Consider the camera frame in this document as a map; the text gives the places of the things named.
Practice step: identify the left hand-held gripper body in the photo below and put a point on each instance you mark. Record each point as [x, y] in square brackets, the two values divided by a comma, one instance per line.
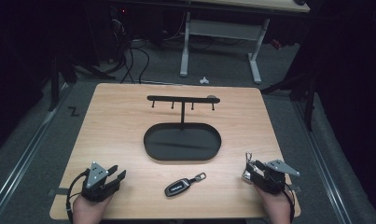
[94, 179]

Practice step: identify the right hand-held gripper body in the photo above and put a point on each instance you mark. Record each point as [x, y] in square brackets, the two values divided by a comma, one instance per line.
[274, 179]

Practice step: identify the black car key fob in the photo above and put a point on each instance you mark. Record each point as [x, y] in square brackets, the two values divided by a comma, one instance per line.
[178, 187]

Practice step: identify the black key rack with tray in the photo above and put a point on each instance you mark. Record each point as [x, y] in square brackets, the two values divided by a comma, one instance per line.
[182, 143]

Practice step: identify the person's right hand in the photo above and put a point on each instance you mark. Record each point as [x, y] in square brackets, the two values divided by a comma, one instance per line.
[274, 207]

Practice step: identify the person's left hand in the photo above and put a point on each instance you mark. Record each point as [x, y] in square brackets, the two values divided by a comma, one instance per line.
[89, 210]

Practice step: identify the grey tape strip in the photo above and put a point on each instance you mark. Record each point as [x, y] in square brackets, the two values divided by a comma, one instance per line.
[297, 188]
[58, 191]

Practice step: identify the black metal stand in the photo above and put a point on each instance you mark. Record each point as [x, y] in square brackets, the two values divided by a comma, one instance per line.
[54, 84]
[310, 102]

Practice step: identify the grey round marker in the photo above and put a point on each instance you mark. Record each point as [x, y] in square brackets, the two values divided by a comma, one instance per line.
[211, 96]

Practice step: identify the small white floor object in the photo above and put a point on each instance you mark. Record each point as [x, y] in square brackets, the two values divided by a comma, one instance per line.
[204, 81]

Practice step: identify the small red object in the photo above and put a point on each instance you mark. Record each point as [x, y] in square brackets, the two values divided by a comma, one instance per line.
[276, 44]

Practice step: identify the metal floor rail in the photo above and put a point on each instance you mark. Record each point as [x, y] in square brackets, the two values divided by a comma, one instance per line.
[24, 158]
[319, 155]

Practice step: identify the white desk frame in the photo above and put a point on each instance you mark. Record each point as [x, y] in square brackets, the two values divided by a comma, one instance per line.
[185, 46]

